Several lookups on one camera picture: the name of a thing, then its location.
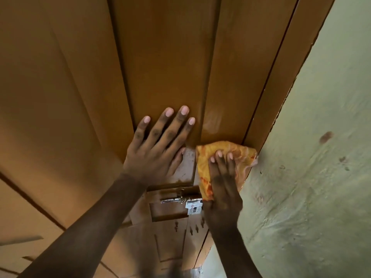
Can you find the person's right fingers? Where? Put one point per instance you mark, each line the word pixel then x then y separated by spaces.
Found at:
pixel 223 167

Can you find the brown wooden door frame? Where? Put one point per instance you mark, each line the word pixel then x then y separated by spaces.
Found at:
pixel 289 69

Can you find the person's left little finger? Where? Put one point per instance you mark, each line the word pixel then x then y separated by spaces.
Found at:
pixel 141 128

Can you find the person's right forearm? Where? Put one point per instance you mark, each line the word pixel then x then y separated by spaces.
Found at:
pixel 232 254

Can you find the person's left hand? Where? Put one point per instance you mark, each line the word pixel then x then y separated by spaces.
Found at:
pixel 150 159

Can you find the brown wooden door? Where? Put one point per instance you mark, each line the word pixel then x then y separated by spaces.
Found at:
pixel 145 54

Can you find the person's left middle finger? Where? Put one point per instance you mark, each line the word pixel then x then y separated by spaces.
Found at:
pixel 175 127

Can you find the orange patterned cleaning cloth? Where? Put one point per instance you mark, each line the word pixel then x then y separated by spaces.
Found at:
pixel 205 167

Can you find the person's left thumb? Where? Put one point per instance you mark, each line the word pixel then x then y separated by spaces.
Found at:
pixel 177 162

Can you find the person's right hand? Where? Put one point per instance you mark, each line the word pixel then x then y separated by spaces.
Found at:
pixel 223 199

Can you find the person's left forearm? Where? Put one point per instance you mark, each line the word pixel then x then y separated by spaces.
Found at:
pixel 87 231

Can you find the white sticker label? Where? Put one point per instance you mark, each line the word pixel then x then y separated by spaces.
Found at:
pixel 194 207

